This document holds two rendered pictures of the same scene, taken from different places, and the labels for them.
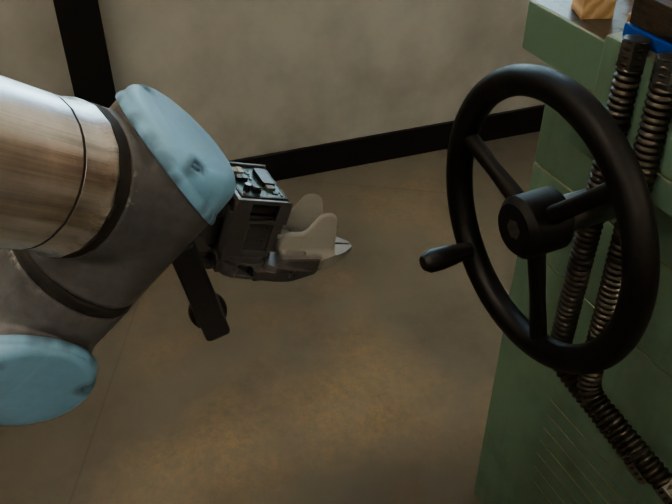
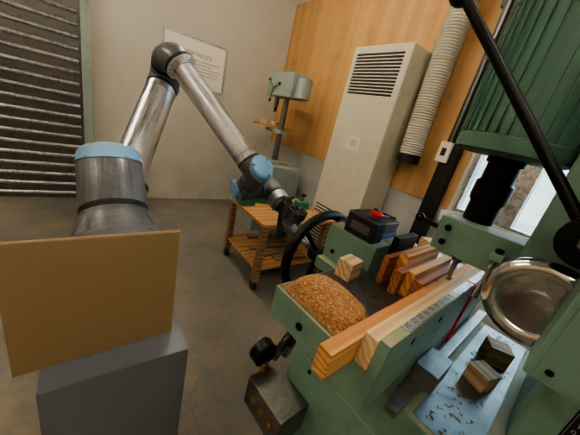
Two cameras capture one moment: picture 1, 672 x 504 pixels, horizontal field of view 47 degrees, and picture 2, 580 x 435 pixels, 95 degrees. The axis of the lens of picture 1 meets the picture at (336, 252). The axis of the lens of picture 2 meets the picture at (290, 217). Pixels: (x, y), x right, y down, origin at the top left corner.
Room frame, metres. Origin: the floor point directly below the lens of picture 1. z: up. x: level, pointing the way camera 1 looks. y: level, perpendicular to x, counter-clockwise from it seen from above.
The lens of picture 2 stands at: (0.22, -0.85, 1.17)
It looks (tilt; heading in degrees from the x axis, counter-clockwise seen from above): 20 degrees down; 70
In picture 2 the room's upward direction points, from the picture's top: 14 degrees clockwise
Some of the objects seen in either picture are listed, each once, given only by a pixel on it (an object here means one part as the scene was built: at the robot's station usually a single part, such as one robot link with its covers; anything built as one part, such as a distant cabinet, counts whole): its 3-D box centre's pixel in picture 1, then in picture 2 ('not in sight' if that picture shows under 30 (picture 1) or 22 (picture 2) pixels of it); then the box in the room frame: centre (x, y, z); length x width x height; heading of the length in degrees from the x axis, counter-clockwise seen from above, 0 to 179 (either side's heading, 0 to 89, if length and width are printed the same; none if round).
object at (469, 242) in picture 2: not in sight; (475, 247); (0.73, -0.51, 1.03); 0.14 x 0.07 x 0.09; 115
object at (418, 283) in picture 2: not in sight; (432, 281); (0.71, -0.48, 0.92); 0.19 x 0.02 x 0.05; 25
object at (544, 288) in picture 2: not in sight; (536, 303); (0.66, -0.66, 1.02); 0.12 x 0.03 x 0.12; 115
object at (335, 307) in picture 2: not in sight; (330, 294); (0.44, -0.53, 0.92); 0.14 x 0.09 x 0.04; 115
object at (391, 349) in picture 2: not in sight; (460, 298); (0.72, -0.54, 0.93); 0.60 x 0.02 x 0.06; 25
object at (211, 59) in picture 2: not in sight; (195, 64); (-0.01, 2.43, 1.48); 0.64 x 0.02 x 0.46; 20
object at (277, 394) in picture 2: not in sight; (274, 401); (0.42, -0.47, 0.58); 0.12 x 0.08 x 0.08; 115
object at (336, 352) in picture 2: not in sight; (433, 293); (0.68, -0.51, 0.92); 0.67 x 0.02 x 0.04; 25
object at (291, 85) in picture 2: not in sight; (275, 155); (0.89, 1.94, 0.79); 0.62 x 0.48 x 1.58; 108
